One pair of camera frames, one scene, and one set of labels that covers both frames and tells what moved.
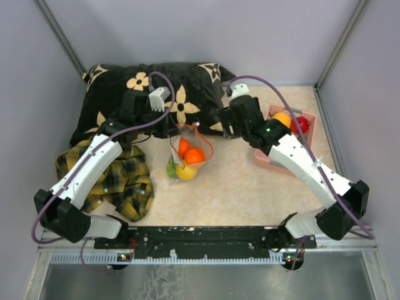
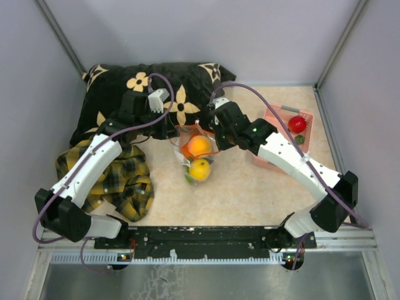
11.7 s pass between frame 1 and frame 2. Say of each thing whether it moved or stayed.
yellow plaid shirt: stayed
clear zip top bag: moved
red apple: stayed
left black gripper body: stayed
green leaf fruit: moved
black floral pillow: stayed
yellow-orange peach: moved
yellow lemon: moved
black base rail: stayed
